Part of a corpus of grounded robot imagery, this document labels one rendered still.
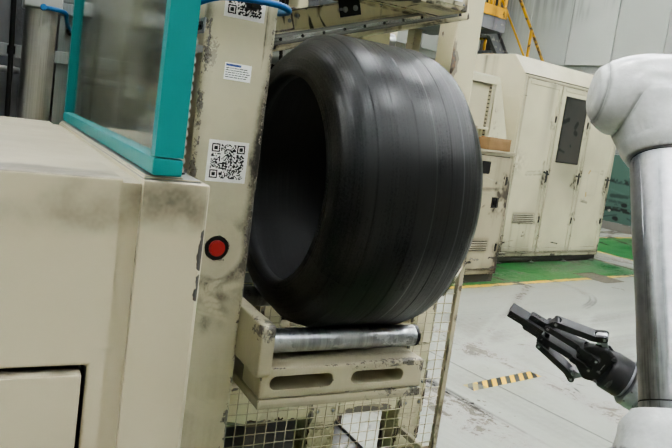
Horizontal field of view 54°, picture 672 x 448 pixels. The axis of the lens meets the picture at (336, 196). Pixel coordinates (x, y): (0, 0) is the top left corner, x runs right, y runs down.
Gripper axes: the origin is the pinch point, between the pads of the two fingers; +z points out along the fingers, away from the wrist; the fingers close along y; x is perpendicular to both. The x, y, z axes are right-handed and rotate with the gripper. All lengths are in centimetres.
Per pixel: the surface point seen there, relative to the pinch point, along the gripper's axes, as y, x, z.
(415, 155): -22.1, -8.0, 32.0
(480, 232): 234, 438, 8
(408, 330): 15.9, -2.5, 17.7
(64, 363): -37, -88, 34
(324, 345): 17.5, -17.9, 29.6
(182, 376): -36, -82, 29
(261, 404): 25, -32, 33
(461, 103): -28.1, 8.3, 31.1
